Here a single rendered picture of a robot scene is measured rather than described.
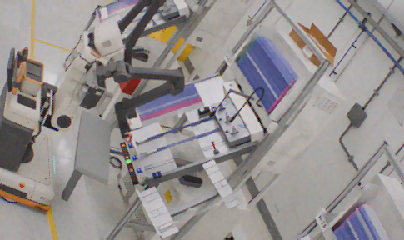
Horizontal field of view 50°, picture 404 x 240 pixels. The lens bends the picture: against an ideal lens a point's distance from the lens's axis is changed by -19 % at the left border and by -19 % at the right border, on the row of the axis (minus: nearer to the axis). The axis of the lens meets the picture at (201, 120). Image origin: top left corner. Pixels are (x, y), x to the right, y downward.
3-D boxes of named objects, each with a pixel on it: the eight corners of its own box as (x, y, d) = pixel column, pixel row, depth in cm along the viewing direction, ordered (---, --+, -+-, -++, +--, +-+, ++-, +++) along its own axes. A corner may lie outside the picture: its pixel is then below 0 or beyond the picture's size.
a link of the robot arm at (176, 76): (187, 64, 288) (192, 78, 283) (178, 80, 298) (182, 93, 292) (114, 59, 267) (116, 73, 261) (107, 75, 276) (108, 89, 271)
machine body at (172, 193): (137, 247, 351) (180, 199, 324) (113, 180, 399) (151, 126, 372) (204, 255, 390) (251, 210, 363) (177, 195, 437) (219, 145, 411)
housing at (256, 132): (251, 149, 317) (251, 134, 307) (224, 98, 351) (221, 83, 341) (264, 145, 318) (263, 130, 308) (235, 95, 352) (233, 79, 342)
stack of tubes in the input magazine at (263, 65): (267, 113, 302) (293, 80, 291) (236, 62, 337) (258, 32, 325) (281, 118, 310) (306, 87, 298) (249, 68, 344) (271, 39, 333)
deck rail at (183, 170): (148, 186, 306) (146, 180, 301) (147, 183, 307) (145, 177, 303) (259, 148, 316) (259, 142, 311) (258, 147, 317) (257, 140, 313)
